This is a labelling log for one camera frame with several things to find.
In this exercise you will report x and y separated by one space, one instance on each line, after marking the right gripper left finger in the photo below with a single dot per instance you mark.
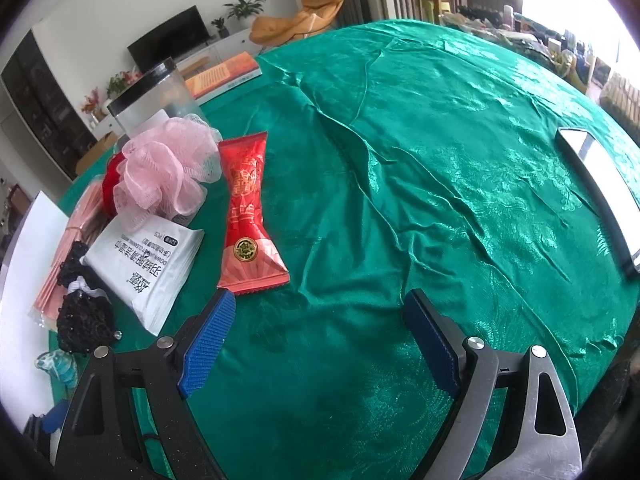
101 437

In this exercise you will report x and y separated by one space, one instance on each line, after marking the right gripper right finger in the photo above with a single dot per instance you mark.
536 437

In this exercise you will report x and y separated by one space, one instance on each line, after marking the black lace scrunchie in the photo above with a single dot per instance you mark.
86 318

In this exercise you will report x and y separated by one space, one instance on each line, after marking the white wet wipes pack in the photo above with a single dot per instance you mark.
145 268

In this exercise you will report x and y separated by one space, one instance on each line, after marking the pink striped packet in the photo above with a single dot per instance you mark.
87 219

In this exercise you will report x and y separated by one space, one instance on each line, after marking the red snack packet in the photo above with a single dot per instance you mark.
250 260

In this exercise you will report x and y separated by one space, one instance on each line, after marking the red yarn ball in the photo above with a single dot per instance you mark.
110 180

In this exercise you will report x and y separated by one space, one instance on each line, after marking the pink mesh bath pouf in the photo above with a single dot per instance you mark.
165 170

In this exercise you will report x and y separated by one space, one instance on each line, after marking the teal wrapped packet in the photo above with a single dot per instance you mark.
59 365

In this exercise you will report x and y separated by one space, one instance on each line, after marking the white cardboard box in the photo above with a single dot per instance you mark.
25 390

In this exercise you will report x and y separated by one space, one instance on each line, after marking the green satin tablecloth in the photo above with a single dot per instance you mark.
403 155

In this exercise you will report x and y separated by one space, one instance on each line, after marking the clear jar black lid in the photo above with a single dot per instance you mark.
159 94

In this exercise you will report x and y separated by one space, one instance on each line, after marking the black display cabinet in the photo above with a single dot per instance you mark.
44 107

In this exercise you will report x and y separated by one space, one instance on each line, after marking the orange book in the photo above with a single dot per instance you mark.
223 77

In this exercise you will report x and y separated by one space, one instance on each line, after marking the black television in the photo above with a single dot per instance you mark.
177 36

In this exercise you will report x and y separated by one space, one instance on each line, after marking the white tv cabinet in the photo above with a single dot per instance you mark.
217 52

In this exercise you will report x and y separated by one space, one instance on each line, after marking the green potted plant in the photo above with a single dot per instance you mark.
243 9

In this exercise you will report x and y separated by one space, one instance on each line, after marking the orange lounge chair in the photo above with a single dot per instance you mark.
315 17

